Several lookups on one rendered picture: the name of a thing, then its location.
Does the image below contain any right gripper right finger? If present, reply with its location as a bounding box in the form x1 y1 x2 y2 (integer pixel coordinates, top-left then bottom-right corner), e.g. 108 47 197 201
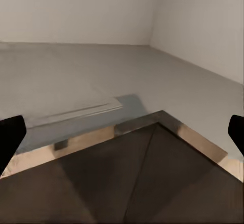
228 115 244 156

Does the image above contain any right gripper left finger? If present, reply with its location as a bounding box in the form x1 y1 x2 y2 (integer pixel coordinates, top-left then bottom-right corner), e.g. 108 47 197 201
0 115 27 176

